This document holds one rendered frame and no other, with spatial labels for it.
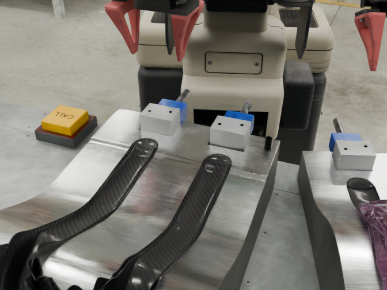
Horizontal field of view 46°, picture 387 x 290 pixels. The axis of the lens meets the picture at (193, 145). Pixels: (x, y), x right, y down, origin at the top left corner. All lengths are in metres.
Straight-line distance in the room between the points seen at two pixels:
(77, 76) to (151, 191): 2.30
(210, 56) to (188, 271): 0.61
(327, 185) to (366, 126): 1.80
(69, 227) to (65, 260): 0.08
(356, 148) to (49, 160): 0.49
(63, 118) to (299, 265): 0.47
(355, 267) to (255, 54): 0.58
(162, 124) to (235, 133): 0.11
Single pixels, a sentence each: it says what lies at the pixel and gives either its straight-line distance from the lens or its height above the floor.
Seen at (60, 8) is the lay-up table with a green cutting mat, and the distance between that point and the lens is 3.76.
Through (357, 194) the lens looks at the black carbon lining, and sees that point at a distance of 0.66.
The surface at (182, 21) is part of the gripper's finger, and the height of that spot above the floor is 1.07.
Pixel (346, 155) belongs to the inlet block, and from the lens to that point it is 0.68.
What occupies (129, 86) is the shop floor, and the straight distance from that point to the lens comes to 2.68.
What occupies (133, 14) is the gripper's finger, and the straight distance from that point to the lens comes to 0.65.
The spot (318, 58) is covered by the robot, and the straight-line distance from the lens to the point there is 1.28.
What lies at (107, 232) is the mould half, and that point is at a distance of 0.51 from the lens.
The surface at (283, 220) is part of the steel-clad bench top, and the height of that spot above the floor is 0.80.
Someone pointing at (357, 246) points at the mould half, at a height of 0.90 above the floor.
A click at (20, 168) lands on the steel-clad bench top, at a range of 0.80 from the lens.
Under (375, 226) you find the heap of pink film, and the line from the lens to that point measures 0.53.
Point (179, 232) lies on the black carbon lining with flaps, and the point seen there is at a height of 0.88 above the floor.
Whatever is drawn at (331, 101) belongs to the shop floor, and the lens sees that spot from 2.61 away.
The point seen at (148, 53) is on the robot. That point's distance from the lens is 1.28.
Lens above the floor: 1.27
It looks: 36 degrees down
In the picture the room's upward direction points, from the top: straight up
